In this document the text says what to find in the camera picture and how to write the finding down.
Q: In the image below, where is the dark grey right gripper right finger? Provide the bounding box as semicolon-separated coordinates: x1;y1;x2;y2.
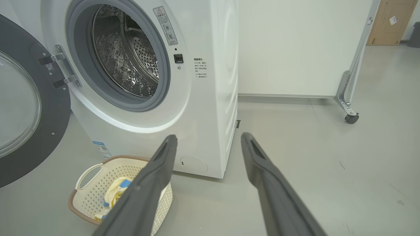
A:
241;132;328;236

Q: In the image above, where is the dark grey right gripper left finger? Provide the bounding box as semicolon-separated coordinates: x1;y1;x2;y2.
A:
92;134;178;236

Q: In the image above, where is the cream garment with blue patches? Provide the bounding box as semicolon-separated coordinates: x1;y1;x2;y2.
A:
94;177;132;221

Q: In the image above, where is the grey washing machine door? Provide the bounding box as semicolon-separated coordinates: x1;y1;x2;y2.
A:
0;15;72;188

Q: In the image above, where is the white front-load washing machine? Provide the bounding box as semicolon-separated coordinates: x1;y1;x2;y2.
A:
10;0;239;179

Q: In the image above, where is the cream basket with brown rim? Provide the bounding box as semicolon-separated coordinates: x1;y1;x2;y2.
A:
68;155;173;236

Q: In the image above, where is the blue energy label sticker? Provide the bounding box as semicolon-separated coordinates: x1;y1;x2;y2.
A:
93;141;112;159

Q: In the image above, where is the brown cardboard box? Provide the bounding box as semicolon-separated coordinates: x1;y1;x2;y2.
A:
367;0;419;46

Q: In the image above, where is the dark grey bin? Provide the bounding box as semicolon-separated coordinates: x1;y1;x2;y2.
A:
408;22;420;49

